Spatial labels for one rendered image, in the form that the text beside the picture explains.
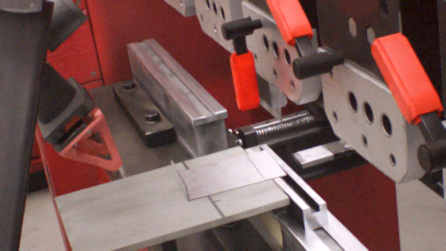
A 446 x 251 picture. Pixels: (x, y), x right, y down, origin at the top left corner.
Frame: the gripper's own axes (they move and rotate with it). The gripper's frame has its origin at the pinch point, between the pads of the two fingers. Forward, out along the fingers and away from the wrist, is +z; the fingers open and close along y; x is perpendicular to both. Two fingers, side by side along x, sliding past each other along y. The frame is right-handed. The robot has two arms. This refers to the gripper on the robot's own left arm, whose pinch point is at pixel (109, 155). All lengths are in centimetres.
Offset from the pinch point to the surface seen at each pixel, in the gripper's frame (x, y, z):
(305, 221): -11.9, -13.5, 17.5
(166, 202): -0.9, -2.2, 8.9
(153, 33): -15, 84, 21
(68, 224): 9.6, -0.8, 2.5
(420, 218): -39, 130, 148
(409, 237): -32, 122, 143
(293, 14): -23.1, -32.9, -11.7
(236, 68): -17.6, -17.2, -4.6
